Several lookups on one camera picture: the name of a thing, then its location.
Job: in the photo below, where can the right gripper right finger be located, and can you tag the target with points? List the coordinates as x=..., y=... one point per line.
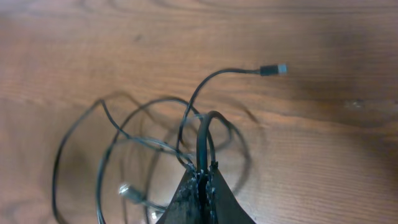
x=223, y=208

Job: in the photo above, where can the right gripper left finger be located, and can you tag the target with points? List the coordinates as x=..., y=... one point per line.
x=184, y=207

